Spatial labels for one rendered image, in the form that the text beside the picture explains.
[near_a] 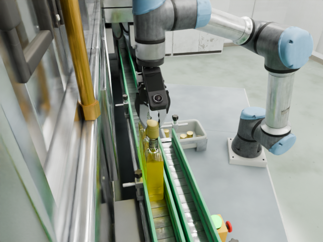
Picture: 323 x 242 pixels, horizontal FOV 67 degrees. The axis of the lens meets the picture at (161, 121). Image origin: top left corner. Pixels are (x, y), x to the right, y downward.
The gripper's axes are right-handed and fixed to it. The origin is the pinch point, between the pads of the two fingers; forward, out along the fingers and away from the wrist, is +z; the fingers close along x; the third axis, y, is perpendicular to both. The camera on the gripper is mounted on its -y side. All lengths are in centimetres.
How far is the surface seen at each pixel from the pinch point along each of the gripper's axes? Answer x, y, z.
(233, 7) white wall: -234, 439, 44
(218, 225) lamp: -19.4, -14.0, 34.0
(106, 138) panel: 13.8, -0.2, 2.4
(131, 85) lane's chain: 0, 94, 31
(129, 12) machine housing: -3, 115, -11
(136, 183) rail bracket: 6.2, -1.3, 21.8
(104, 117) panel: 13.6, -0.1, -4.6
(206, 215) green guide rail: -13.0, -17.0, 22.7
